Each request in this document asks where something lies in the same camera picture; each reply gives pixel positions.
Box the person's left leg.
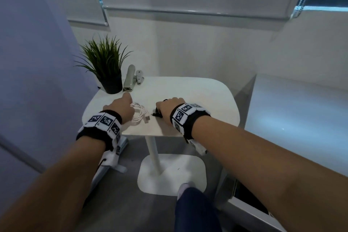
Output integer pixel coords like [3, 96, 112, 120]
[174, 187, 222, 232]

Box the white charging cable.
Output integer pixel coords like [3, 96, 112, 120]
[130, 103, 150, 126]

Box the black wristband with marker tags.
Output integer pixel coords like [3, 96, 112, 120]
[76, 110, 123, 152]
[170, 103, 212, 144]

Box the white sneaker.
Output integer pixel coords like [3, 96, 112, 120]
[177, 181, 196, 200]

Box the person's right forearm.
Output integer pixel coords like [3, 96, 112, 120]
[191, 116, 348, 232]

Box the green plant in black pot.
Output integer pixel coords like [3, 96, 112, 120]
[73, 34, 134, 95]

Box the grey oblong device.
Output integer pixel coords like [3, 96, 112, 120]
[123, 65, 136, 93]

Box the person's right hand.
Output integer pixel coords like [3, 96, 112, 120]
[155, 97, 186, 126]

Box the black usb cable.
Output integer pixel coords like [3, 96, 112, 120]
[151, 99, 169, 118]

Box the person's left forearm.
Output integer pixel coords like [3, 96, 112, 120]
[0, 139, 107, 232]

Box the person's left hand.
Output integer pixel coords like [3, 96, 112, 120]
[103, 92, 135, 125]

